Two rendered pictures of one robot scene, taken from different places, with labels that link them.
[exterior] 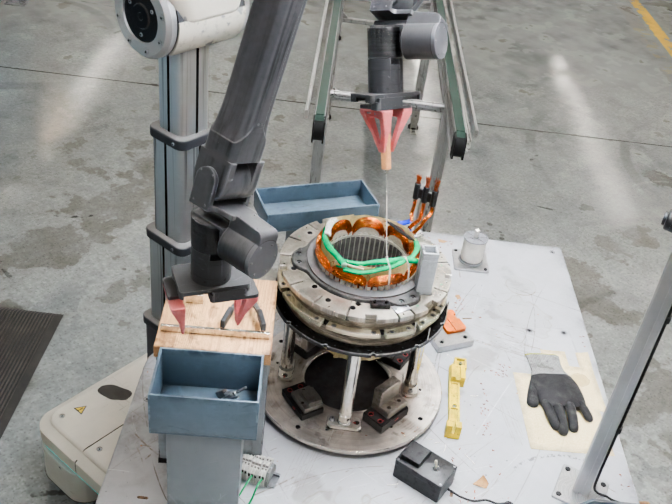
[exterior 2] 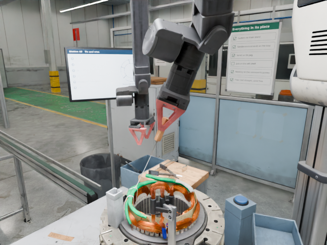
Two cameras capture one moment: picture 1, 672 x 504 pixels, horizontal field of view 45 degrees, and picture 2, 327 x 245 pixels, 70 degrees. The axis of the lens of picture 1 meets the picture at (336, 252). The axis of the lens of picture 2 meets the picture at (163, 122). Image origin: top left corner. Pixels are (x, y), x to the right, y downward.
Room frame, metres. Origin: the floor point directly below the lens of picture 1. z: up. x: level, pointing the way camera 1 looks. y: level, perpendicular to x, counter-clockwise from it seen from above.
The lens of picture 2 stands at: (1.59, -0.46, 1.49)
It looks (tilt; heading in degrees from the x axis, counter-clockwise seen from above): 15 degrees down; 131
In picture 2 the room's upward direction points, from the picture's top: straight up
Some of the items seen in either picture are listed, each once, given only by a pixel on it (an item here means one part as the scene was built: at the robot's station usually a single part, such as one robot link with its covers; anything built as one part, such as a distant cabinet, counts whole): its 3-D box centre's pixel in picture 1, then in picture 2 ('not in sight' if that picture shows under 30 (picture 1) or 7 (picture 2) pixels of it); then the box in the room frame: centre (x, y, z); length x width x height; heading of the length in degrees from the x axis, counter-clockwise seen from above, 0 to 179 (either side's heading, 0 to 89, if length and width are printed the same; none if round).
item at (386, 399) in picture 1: (390, 397); not in sight; (1.15, -0.14, 0.85); 0.06 x 0.04 x 0.05; 140
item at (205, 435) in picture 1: (206, 436); (144, 193); (0.93, 0.17, 0.92); 0.17 x 0.11 x 0.28; 94
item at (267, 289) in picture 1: (219, 316); (173, 176); (1.08, 0.19, 1.05); 0.20 x 0.19 x 0.02; 4
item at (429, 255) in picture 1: (426, 269); (115, 208); (1.18, -0.16, 1.14); 0.03 x 0.03 x 0.09; 8
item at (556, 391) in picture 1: (556, 390); not in sight; (1.29, -0.50, 0.79); 0.24 x 0.13 x 0.02; 1
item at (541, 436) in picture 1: (560, 397); not in sight; (1.28, -0.51, 0.78); 0.31 x 0.19 x 0.01; 1
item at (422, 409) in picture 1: (347, 379); not in sight; (1.23, -0.06, 0.80); 0.39 x 0.39 x 0.01
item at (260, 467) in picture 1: (251, 466); not in sight; (0.98, 0.10, 0.80); 0.10 x 0.05 x 0.04; 75
